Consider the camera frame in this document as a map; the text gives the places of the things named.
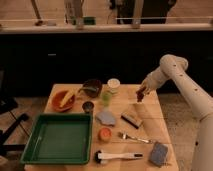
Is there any green cup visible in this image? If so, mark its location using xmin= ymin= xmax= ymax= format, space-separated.
xmin=101 ymin=91 xmax=112 ymax=107

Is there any orange bowl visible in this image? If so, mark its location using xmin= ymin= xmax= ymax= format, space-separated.
xmin=51 ymin=90 xmax=75 ymax=112

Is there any silver fork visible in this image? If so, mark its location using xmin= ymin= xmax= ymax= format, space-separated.
xmin=118 ymin=132 xmax=152 ymax=144

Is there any red grape bunch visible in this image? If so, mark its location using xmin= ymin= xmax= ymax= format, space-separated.
xmin=136 ymin=91 xmax=145 ymax=102

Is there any yellow banana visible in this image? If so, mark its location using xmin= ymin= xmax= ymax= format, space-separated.
xmin=60 ymin=89 xmax=79 ymax=107

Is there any small dark tin can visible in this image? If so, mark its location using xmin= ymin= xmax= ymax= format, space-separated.
xmin=82 ymin=101 xmax=94 ymax=114

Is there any blue sponge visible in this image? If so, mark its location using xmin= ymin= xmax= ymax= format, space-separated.
xmin=149 ymin=142 xmax=168 ymax=167

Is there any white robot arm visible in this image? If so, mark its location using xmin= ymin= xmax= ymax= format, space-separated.
xmin=136 ymin=54 xmax=213 ymax=171

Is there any black tan eraser block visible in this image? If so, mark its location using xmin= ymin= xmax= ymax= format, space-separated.
xmin=121 ymin=109 xmax=143 ymax=129

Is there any black office chair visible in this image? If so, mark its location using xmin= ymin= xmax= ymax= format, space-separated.
xmin=0 ymin=69 xmax=30 ymax=158

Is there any white cup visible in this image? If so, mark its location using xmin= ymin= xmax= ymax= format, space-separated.
xmin=107 ymin=78 xmax=120 ymax=94

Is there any green plastic tray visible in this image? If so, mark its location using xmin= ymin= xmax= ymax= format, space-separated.
xmin=21 ymin=114 xmax=93 ymax=165

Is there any orange fruit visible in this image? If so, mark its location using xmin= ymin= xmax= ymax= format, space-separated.
xmin=98 ymin=127 xmax=112 ymax=142

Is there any dark brown bowl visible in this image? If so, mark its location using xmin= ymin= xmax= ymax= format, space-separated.
xmin=83 ymin=79 xmax=102 ymax=98

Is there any white dish brush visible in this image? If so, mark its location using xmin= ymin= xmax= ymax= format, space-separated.
xmin=94 ymin=151 xmax=143 ymax=164

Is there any light blue cloth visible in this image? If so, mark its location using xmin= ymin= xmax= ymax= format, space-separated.
xmin=96 ymin=111 xmax=116 ymax=126

